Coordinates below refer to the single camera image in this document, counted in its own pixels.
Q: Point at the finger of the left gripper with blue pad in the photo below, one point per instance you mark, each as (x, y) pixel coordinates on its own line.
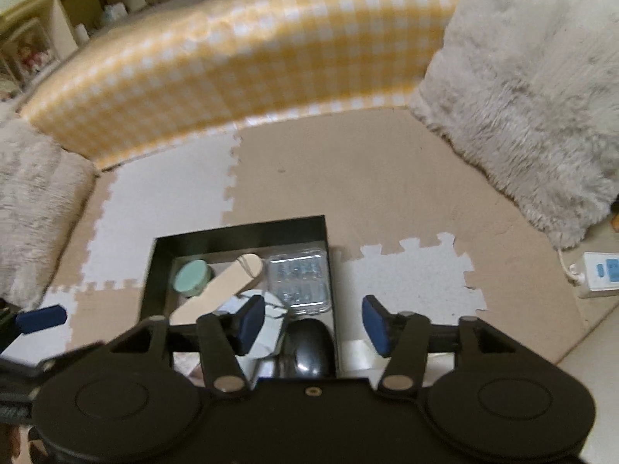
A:
(41, 319)

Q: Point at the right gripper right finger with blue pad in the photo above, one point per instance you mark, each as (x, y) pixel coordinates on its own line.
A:
(382, 327)

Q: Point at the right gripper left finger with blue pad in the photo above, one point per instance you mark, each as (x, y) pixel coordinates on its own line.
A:
(247, 323)

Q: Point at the black computer mouse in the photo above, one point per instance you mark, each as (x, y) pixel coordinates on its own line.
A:
(308, 351)

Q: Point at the black storage box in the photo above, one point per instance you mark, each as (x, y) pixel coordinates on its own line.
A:
(220, 248)

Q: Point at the wooden flat stick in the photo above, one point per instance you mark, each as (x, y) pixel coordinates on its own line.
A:
(243, 274)

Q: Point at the clear plastic nail case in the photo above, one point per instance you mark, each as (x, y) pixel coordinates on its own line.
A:
(301, 280)

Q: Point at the mint green round tin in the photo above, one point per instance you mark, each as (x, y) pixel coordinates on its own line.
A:
(192, 278)

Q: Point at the white fluffy pillow left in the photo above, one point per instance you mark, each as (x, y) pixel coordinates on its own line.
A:
(44, 189)

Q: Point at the white fluffy pillow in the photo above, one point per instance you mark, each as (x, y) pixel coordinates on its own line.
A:
(527, 91)
(44, 189)

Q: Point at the white power strip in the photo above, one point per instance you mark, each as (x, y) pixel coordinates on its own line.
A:
(600, 275)

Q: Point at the yellow checkered blanket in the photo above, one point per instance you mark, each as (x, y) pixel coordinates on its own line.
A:
(203, 64)

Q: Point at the white fluffy pillow right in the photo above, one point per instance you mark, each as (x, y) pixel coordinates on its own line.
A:
(527, 91)

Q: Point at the wooden shelf unit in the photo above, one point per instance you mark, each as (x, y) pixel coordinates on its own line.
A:
(37, 35)

